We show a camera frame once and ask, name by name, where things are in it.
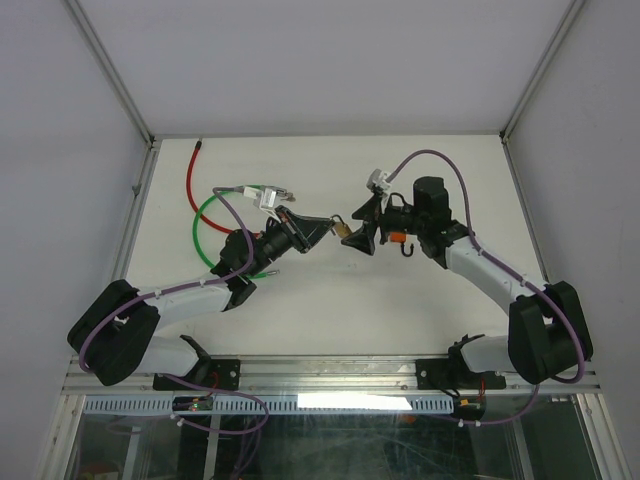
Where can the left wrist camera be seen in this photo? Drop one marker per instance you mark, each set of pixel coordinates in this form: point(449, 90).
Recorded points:
point(265, 197)

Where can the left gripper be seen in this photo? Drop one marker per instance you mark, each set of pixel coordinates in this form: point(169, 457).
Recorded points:
point(292, 225)

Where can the red cable lock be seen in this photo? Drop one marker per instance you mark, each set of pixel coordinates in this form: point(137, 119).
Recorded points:
point(189, 190)

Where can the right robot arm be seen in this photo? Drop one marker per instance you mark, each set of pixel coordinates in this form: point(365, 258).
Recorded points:
point(547, 332)

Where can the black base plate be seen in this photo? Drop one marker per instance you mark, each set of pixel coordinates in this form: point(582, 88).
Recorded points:
point(219, 373)
point(448, 374)

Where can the orange black padlock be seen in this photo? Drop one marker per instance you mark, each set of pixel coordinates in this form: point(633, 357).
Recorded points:
point(401, 238)

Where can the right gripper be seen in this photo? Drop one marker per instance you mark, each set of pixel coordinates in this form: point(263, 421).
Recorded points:
point(363, 237)

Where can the white slotted cable duct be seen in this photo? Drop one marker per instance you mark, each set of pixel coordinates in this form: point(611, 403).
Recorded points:
point(303, 403)

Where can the green cable lock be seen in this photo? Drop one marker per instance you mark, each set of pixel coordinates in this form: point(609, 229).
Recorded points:
point(200, 217)

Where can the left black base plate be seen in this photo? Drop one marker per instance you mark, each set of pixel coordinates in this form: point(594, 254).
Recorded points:
point(219, 373)

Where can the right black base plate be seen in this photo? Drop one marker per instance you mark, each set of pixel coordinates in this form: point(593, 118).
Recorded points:
point(448, 374)

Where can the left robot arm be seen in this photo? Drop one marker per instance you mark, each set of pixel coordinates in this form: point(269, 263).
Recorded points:
point(117, 336)

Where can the large brass padlock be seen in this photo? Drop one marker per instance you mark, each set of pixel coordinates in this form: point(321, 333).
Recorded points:
point(341, 228)

